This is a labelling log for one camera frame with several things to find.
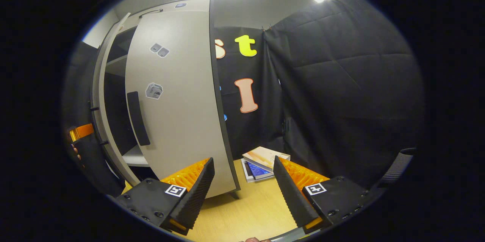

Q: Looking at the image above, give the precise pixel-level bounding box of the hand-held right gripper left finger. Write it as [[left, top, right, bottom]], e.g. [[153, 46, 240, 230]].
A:
[[115, 158, 215, 235]]

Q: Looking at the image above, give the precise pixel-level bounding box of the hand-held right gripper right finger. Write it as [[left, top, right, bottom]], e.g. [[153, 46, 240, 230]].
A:
[[273, 155, 379, 234]]

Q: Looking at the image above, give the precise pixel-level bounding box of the grey shoe cabinet door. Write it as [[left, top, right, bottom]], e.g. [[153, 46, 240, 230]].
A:
[[125, 10, 241, 199], [93, 13, 142, 187]]

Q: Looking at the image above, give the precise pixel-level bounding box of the grey shoe cabinet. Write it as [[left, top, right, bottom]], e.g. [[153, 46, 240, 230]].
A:
[[91, 0, 241, 200]]

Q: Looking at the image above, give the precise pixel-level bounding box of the grey cabinet drawer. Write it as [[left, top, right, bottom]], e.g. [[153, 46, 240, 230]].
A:
[[131, 0, 211, 19]]

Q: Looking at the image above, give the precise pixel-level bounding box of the blue book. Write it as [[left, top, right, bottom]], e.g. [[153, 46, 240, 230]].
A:
[[241, 159, 275, 183]]

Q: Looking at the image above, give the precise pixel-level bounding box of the black backdrop cloth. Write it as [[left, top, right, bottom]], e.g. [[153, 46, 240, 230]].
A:
[[214, 0, 425, 189], [63, 41, 99, 125]]

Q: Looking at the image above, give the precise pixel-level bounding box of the white book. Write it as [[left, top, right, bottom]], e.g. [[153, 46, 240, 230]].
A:
[[242, 146, 291, 173]]

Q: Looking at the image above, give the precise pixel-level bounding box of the grey ribbed object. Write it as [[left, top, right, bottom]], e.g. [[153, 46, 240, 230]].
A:
[[381, 148, 416, 187]]

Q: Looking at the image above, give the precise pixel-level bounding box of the black door handle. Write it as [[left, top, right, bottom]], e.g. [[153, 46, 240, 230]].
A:
[[127, 91, 151, 146], [89, 106, 110, 147]]

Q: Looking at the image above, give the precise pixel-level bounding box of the grey metal edge rail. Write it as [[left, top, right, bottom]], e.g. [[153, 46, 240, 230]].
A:
[[271, 227, 315, 242]]

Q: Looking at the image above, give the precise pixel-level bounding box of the dark drawer handle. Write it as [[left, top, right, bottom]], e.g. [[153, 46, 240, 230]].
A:
[[138, 9, 163, 19]]

